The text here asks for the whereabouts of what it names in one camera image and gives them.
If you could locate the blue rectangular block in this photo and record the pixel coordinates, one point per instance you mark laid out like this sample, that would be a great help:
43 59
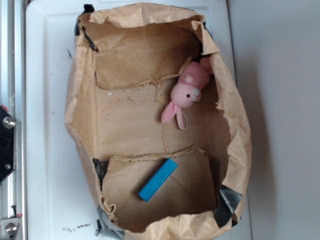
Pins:
157 179

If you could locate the pink plush bunny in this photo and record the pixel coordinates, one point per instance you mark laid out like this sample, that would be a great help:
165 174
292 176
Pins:
187 91

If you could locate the aluminium frame rail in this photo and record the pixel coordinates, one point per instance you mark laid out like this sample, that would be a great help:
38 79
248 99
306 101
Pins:
13 190

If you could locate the brown paper bag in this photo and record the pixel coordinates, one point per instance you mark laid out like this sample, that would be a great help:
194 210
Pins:
127 61

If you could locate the black metal bracket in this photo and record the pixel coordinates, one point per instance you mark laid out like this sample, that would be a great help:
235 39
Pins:
7 143

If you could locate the silver corner bracket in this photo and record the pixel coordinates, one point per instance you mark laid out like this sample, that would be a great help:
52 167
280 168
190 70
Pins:
10 229

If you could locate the white plastic tray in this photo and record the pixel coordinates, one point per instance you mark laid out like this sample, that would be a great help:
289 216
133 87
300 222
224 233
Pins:
59 203

